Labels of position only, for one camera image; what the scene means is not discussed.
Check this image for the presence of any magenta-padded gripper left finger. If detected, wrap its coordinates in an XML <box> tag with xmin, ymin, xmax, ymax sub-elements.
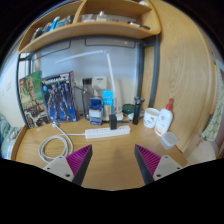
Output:
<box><xmin>43</xmin><ymin>143</ymin><xmax>93</xmax><ymax>187</ymax></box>

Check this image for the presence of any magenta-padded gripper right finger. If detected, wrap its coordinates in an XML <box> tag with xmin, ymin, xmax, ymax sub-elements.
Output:
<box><xmin>134</xmin><ymin>143</ymin><xmax>184</xmax><ymax>185</ymax></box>

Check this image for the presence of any black charger block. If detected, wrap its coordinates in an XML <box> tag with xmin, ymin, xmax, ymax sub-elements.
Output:
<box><xmin>109</xmin><ymin>114</ymin><xmax>118</xmax><ymax>131</ymax></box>

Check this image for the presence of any clear plastic container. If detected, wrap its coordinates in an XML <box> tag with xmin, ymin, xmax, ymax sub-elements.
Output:
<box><xmin>159</xmin><ymin>131</ymin><xmax>180</xmax><ymax>150</ymax></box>

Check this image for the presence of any white bottle with red pump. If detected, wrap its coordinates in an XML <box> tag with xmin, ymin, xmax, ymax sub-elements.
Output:
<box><xmin>154</xmin><ymin>97</ymin><xmax>175</xmax><ymax>137</ymax></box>

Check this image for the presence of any white mug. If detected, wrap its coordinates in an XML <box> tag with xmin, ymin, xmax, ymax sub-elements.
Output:
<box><xmin>143</xmin><ymin>107</ymin><xmax>161</xmax><ymax>129</ymax></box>

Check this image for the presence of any white power strip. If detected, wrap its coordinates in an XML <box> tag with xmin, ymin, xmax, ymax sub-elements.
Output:
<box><xmin>84</xmin><ymin>125</ymin><xmax>132</xmax><ymax>140</ymax></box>

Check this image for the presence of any black electric shaver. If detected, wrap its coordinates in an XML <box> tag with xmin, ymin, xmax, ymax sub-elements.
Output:
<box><xmin>132</xmin><ymin>96</ymin><xmax>146</xmax><ymax>126</ymax></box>

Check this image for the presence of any dark blue small box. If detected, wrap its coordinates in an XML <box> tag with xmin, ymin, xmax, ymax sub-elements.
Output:
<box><xmin>88</xmin><ymin>97</ymin><xmax>104</xmax><ymax>126</ymax></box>

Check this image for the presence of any green bedding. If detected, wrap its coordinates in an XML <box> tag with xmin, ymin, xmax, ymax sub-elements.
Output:
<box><xmin>0</xmin><ymin>112</ymin><xmax>23</xmax><ymax>160</ymax></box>

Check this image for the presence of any green round tin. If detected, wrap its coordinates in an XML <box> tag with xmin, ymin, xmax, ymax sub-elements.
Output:
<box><xmin>121</xmin><ymin>103</ymin><xmax>136</xmax><ymax>116</ymax></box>

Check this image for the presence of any patterned curtain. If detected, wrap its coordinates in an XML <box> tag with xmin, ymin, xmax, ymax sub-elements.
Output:
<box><xmin>199</xmin><ymin>99</ymin><xmax>224</xmax><ymax>143</ymax></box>

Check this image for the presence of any blue robot model box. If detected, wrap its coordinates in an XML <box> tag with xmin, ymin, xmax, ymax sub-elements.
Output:
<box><xmin>40</xmin><ymin>70</ymin><xmax>78</xmax><ymax>124</ymax></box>

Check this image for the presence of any clear bottle with black cap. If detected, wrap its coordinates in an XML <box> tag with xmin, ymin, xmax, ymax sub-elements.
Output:
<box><xmin>81</xmin><ymin>77</ymin><xmax>94</xmax><ymax>120</ymax></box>

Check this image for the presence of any green toy figure box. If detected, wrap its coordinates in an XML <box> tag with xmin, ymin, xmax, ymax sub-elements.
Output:
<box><xmin>18</xmin><ymin>70</ymin><xmax>51</xmax><ymax>129</ymax></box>

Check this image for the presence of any light blue tall box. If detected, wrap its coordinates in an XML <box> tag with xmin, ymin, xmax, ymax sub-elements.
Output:
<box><xmin>102</xmin><ymin>90</ymin><xmax>115</xmax><ymax>118</ymax></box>

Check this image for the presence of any white box-shaped device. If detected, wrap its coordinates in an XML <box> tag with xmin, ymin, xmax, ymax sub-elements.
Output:
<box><xmin>92</xmin><ymin>75</ymin><xmax>108</xmax><ymax>98</ymax></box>

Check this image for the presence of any white desk lamp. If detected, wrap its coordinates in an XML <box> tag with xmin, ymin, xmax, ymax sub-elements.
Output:
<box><xmin>54</xmin><ymin>49</ymin><xmax>124</xmax><ymax>118</ymax></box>

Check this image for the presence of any wooden shelf unit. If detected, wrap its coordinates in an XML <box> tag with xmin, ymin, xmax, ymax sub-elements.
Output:
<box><xmin>17</xmin><ymin>0</ymin><xmax>162</xmax><ymax>55</ymax></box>

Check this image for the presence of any white power strip cable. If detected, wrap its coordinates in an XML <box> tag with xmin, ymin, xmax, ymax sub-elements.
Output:
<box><xmin>38</xmin><ymin>122</ymin><xmax>86</xmax><ymax>164</ymax></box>

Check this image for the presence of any grey metal desk frame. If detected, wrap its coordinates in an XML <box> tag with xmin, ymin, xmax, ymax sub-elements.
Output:
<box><xmin>16</xmin><ymin>34</ymin><xmax>161</xmax><ymax>129</ymax></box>

